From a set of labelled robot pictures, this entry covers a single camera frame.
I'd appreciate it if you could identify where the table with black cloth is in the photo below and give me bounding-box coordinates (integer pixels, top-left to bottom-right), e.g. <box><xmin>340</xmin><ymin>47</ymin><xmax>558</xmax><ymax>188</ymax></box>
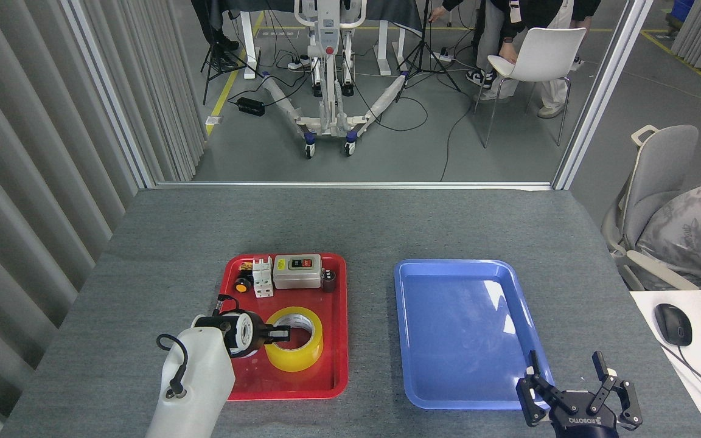
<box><xmin>208</xmin><ymin>0</ymin><xmax>424</xmax><ymax>80</ymax></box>

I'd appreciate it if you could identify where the grey camouflage cushion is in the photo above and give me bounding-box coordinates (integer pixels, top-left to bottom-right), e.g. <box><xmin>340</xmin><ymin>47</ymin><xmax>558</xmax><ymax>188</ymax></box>
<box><xmin>635</xmin><ymin>175</ymin><xmax>701</xmax><ymax>283</ymax></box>

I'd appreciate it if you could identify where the silver post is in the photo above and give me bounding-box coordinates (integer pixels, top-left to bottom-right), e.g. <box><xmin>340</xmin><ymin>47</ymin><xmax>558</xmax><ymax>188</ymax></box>
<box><xmin>553</xmin><ymin>0</ymin><xmax>655</xmax><ymax>190</ymax></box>

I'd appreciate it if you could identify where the yellow tape roll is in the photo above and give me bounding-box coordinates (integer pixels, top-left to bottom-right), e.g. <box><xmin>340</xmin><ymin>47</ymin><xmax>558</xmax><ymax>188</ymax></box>
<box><xmin>264</xmin><ymin>306</ymin><xmax>324</xmax><ymax>373</ymax></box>

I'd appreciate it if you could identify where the grey push button switch box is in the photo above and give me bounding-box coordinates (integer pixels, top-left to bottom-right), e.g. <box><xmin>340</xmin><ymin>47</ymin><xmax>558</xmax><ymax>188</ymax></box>
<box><xmin>273</xmin><ymin>254</ymin><xmax>323</xmax><ymax>290</ymax></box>

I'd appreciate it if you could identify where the white stand on wheels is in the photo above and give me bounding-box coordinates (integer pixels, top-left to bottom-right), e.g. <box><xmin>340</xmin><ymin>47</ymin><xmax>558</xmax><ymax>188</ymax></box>
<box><xmin>259</xmin><ymin>0</ymin><xmax>412</xmax><ymax>160</ymax></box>

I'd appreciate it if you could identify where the person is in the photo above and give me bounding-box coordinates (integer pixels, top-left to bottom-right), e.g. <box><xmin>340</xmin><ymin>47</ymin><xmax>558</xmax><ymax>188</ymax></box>
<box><xmin>466</xmin><ymin>0</ymin><xmax>507</xmax><ymax>89</ymax></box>
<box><xmin>191</xmin><ymin>0</ymin><xmax>240</xmax><ymax>54</ymax></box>
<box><xmin>430</xmin><ymin>0</ymin><xmax>602</xmax><ymax>119</ymax></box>

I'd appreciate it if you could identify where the black floor cable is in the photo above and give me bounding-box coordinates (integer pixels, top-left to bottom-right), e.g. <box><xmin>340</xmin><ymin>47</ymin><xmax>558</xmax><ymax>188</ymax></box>
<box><xmin>350</xmin><ymin>61</ymin><xmax>474</xmax><ymax>182</ymax></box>

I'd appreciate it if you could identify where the black tripod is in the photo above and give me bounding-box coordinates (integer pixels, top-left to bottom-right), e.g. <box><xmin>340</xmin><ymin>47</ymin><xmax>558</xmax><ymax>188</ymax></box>
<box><xmin>396</xmin><ymin>0</ymin><xmax>462</xmax><ymax>103</ymax></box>
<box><xmin>200</xmin><ymin>0</ymin><xmax>263</xmax><ymax>105</ymax></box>

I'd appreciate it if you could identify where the blue plastic tray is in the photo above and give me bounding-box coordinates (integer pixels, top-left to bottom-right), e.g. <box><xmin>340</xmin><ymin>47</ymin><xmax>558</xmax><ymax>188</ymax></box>
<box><xmin>394</xmin><ymin>259</ymin><xmax>557</xmax><ymax>410</ymax></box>

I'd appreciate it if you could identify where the grey office chair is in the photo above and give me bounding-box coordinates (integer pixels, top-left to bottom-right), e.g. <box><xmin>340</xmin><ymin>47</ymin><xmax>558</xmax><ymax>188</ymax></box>
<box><xmin>600</xmin><ymin>125</ymin><xmax>701</xmax><ymax>291</ymax></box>

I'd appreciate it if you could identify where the red plastic tray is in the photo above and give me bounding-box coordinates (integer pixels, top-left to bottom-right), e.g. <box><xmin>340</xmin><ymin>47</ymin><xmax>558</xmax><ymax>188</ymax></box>
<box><xmin>197</xmin><ymin>252</ymin><xmax>349</xmax><ymax>401</ymax></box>

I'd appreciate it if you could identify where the blue bin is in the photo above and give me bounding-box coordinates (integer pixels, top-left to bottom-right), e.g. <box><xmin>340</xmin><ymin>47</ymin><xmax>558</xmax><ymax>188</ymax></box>
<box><xmin>667</xmin><ymin>0</ymin><xmax>695</xmax><ymax>22</ymax></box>

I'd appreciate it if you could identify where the white desk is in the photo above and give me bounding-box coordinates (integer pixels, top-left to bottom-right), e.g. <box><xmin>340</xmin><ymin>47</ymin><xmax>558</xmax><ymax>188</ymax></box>
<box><xmin>629</xmin><ymin>290</ymin><xmax>701</xmax><ymax>438</ymax></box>

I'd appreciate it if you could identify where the white circuit breaker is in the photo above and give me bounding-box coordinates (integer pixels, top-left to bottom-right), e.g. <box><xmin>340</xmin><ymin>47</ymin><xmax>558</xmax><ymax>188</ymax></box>
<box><xmin>252</xmin><ymin>258</ymin><xmax>274</xmax><ymax>299</ymax></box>

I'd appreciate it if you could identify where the black computer mouse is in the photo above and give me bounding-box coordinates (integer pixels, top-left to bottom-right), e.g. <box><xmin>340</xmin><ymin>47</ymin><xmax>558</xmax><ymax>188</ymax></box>
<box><xmin>654</xmin><ymin>303</ymin><xmax>693</xmax><ymax>347</ymax></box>

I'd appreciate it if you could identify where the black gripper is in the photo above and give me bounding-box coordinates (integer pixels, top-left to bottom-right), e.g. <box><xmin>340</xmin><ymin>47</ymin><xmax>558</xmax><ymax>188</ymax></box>
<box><xmin>251</xmin><ymin>313</ymin><xmax>292</xmax><ymax>356</ymax></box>
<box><xmin>516</xmin><ymin>351</ymin><xmax>643</xmax><ymax>438</ymax></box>

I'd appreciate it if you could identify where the black mouse cable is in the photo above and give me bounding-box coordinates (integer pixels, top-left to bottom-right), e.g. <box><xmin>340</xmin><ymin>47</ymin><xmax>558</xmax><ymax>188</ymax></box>
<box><xmin>661</xmin><ymin>344</ymin><xmax>701</xmax><ymax>409</ymax></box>

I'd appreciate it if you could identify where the silver rail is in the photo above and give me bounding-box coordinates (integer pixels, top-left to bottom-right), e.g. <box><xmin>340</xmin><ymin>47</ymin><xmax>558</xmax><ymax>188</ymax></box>
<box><xmin>155</xmin><ymin>181</ymin><xmax>555</xmax><ymax>191</ymax></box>

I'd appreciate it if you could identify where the white plastic chair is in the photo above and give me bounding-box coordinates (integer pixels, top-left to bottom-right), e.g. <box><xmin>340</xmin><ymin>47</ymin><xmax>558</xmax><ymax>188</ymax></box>
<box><xmin>473</xmin><ymin>27</ymin><xmax>587</xmax><ymax>148</ymax></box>

